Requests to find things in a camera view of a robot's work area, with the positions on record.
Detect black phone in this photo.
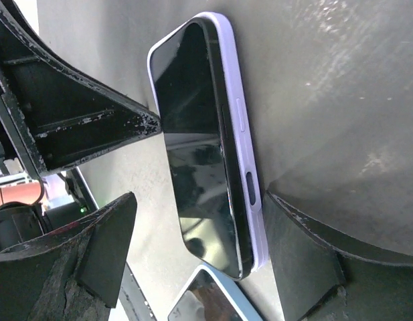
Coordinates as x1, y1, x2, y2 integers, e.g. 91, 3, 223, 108
167, 269, 242, 321
149, 18, 254, 281

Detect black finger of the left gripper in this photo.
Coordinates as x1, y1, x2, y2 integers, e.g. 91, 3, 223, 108
0, 1, 161, 176

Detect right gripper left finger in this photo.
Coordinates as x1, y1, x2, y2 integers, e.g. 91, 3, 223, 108
0, 192, 137, 320

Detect light blue phone case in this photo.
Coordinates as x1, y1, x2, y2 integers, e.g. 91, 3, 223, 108
167, 263, 262, 320

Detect black phone in blue case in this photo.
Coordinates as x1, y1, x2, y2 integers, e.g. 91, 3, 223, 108
167, 269, 242, 321

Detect lavender case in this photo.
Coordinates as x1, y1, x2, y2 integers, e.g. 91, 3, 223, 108
147, 11, 270, 272

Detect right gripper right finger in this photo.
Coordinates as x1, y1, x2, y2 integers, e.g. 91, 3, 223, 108
263, 192, 413, 320

